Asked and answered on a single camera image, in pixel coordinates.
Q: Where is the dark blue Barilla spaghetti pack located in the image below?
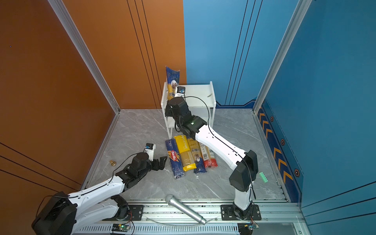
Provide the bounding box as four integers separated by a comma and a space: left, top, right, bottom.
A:
165, 139, 185, 179

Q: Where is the blue yellow portrait spaghetti pack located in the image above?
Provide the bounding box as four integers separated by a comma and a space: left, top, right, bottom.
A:
188, 139, 207, 174

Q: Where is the white metal shelf rack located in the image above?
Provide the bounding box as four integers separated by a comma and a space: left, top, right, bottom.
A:
161, 82, 216, 139

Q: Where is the aluminium corner post right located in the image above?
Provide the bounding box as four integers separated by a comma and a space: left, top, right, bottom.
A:
253, 0, 312, 114

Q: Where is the aluminium corner post left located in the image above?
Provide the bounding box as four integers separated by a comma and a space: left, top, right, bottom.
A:
48, 0, 120, 114

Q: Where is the circuit board right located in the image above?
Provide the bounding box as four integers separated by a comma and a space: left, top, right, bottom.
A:
238, 223, 259, 235

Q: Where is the aluminium corner post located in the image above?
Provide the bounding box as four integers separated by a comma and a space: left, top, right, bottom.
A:
48, 0, 120, 114
253, 0, 312, 114

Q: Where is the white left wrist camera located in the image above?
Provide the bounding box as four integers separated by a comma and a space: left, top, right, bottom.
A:
144, 143, 156, 162

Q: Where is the green circuit board left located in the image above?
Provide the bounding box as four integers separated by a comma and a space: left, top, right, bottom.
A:
111, 223, 132, 234

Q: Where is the green toy brick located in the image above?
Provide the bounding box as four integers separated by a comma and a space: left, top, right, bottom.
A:
259, 172, 268, 183

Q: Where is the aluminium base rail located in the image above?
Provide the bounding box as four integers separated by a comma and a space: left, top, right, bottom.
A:
76, 199, 310, 235

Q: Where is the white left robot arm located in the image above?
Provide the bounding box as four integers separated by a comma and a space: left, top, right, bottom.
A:
31, 152, 167, 235

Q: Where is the red spaghetti pack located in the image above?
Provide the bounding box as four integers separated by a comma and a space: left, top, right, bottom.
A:
199, 143, 218, 168

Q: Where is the blue yellow pasta bag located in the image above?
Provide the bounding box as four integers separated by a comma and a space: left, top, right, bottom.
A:
165, 66, 180, 100

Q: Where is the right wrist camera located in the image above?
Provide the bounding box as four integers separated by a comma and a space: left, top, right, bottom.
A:
174, 86, 186, 98

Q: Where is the silver microphone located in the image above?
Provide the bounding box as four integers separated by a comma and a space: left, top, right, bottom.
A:
165, 194, 207, 225

